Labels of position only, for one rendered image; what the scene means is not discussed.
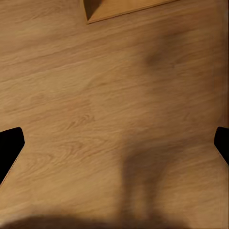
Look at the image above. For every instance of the bookcase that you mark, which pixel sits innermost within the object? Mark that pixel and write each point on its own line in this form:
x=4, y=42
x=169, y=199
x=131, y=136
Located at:
x=97, y=10

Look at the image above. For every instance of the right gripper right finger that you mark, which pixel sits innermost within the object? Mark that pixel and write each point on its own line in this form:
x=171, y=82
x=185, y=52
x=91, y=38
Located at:
x=221, y=141

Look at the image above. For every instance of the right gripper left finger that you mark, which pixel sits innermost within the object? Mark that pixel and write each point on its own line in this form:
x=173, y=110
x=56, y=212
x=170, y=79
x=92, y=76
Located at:
x=11, y=143

